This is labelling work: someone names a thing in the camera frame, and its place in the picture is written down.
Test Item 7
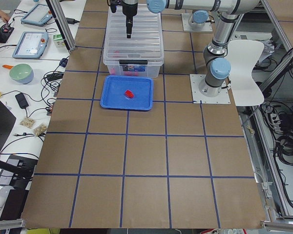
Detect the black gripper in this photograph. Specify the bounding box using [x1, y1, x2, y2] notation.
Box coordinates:
[122, 0, 138, 39]

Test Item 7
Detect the clear plastic box lid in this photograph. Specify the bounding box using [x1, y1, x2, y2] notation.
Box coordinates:
[104, 4, 164, 61]

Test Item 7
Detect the red block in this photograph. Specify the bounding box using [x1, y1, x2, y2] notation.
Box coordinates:
[125, 90, 134, 98]

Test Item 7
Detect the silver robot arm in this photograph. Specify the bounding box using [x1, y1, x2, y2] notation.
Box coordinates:
[188, 10, 215, 27]
[146, 0, 259, 97]

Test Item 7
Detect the clear plastic storage box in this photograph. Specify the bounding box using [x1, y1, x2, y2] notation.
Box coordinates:
[103, 3, 165, 78]

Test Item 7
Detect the blue plastic tray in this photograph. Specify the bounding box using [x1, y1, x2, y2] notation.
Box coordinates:
[100, 75, 154, 111]

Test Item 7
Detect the green white carton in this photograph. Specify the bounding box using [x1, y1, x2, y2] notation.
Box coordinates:
[52, 34, 65, 48]

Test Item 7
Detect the teach pendant tablet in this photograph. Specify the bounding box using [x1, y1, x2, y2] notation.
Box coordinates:
[12, 32, 49, 59]
[21, 4, 53, 26]

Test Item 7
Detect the green bowl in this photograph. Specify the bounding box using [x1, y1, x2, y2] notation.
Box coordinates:
[9, 63, 34, 84]

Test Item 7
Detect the white chair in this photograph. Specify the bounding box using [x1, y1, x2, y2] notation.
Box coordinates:
[226, 39, 264, 106]

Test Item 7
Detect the black power adapter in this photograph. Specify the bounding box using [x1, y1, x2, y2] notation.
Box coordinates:
[15, 93, 29, 109]

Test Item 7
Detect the black box latch handle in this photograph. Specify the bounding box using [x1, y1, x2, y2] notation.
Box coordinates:
[119, 59, 148, 65]

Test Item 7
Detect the aluminium frame post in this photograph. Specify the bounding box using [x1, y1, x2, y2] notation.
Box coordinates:
[46, 0, 76, 52]

